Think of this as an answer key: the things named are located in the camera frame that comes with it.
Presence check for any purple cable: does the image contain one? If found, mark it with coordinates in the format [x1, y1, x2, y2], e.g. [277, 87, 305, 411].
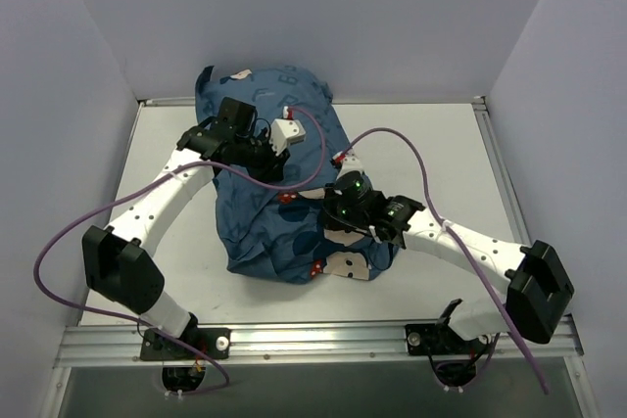
[332, 127, 553, 395]
[33, 107, 328, 395]

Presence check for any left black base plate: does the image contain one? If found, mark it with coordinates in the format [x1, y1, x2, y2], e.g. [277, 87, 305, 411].
[139, 327, 231, 361]

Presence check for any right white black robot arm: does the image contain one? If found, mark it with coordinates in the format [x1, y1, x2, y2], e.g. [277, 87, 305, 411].
[322, 170, 575, 352]

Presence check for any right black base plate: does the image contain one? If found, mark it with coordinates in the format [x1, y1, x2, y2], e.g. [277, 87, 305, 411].
[405, 323, 489, 356]

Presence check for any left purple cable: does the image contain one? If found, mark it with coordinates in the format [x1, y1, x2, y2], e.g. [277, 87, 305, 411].
[33, 107, 328, 395]

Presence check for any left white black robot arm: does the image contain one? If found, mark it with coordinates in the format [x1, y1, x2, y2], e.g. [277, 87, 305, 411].
[81, 98, 306, 358]

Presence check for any blue cartoon print pillowcase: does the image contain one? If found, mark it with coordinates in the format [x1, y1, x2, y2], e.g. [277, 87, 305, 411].
[194, 64, 401, 285]

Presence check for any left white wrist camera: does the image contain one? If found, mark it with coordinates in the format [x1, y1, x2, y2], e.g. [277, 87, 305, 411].
[268, 107, 306, 156]

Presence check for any aluminium front rail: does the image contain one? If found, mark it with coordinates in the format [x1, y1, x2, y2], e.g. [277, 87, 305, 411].
[52, 317, 585, 369]

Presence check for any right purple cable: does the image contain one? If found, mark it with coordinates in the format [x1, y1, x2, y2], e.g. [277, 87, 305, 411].
[332, 127, 553, 395]

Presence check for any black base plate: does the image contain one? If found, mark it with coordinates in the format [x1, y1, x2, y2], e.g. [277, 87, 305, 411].
[139, 327, 231, 361]
[405, 323, 489, 356]

